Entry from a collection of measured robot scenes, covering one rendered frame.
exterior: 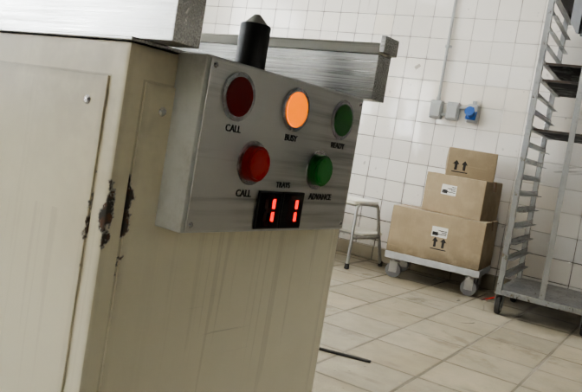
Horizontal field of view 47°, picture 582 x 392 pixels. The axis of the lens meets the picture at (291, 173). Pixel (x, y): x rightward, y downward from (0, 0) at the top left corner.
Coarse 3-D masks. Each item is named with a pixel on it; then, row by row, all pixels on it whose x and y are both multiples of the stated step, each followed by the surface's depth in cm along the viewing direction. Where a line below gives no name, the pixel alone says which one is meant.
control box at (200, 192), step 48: (192, 96) 52; (288, 96) 59; (336, 96) 66; (192, 144) 51; (240, 144) 56; (288, 144) 61; (336, 144) 67; (192, 192) 52; (240, 192) 57; (288, 192) 62; (336, 192) 69
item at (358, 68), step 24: (192, 48) 87; (216, 48) 85; (288, 48) 78; (312, 48) 76; (336, 48) 74; (360, 48) 72; (384, 48) 71; (288, 72) 78; (312, 72) 76; (336, 72) 74; (360, 72) 72; (384, 72) 73; (360, 96) 72; (384, 96) 73
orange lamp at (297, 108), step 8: (296, 96) 60; (304, 96) 61; (288, 104) 59; (296, 104) 60; (304, 104) 61; (288, 112) 60; (296, 112) 61; (304, 112) 61; (288, 120) 60; (296, 120) 61; (304, 120) 62
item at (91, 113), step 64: (0, 64) 58; (64, 64) 53; (128, 64) 49; (256, 64) 69; (0, 128) 58; (64, 128) 53; (128, 128) 50; (0, 192) 57; (64, 192) 52; (128, 192) 51; (0, 256) 57; (64, 256) 52; (128, 256) 52; (192, 256) 58; (256, 256) 65; (320, 256) 74; (0, 320) 56; (64, 320) 51; (128, 320) 53; (192, 320) 59; (256, 320) 66; (320, 320) 77; (0, 384) 56; (64, 384) 51; (128, 384) 54; (192, 384) 60; (256, 384) 68
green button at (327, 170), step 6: (318, 156) 64; (324, 156) 64; (312, 162) 64; (318, 162) 64; (324, 162) 64; (330, 162) 65; (312, 168) 64; (318, 168) 64; (324, 168) 64; (330, 168) 65; (312, 174) 64; (318, 174) 64; (324, 174) 65; (330, 174) 65; (312, 180) 64; (318, 180) 64; (324, 180) 65
